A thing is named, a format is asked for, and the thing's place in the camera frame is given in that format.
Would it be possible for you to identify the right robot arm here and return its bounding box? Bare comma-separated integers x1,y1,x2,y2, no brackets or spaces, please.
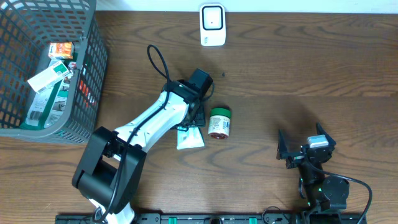
276,123,349,212

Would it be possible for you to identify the white green carton box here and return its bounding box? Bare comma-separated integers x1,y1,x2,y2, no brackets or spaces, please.
27,60,70,94

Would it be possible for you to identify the grey plastic mesh basket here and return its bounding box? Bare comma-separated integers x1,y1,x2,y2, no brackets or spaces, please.
1,0,108,144

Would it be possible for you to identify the light teal wipes packet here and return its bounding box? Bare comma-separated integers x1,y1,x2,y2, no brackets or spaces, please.
177,127,205,150

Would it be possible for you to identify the green white flat package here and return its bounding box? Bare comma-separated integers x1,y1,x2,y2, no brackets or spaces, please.
21,59,76,130

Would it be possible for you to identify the orange small box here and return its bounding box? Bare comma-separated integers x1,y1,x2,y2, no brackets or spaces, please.
48,42,75,59

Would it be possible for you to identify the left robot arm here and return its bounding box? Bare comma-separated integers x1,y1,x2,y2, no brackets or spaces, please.
72,68,214,223

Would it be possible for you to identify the green lid jar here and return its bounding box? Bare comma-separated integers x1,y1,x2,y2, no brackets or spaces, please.
208,108,231,139

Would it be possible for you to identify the white barcode scanner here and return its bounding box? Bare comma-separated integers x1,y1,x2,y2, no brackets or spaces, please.
200,3,226,47

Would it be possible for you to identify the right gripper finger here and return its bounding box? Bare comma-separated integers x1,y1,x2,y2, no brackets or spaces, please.
316,123,336,146
276,129,289,160

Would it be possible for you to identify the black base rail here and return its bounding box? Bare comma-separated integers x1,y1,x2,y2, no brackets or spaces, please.
54,211,360,224

